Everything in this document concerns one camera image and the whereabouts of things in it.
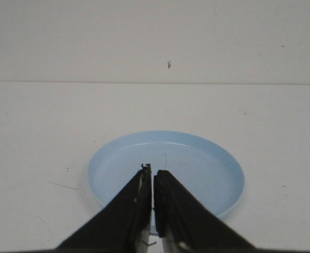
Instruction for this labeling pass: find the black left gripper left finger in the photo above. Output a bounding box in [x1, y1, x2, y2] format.
[56, 164, 152, 250]

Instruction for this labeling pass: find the light blue round plate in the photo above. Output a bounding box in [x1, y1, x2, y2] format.
[87, 131, 245, 220]

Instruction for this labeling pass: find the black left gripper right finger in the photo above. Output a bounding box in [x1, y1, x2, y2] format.
[154, 170, 256, 250]

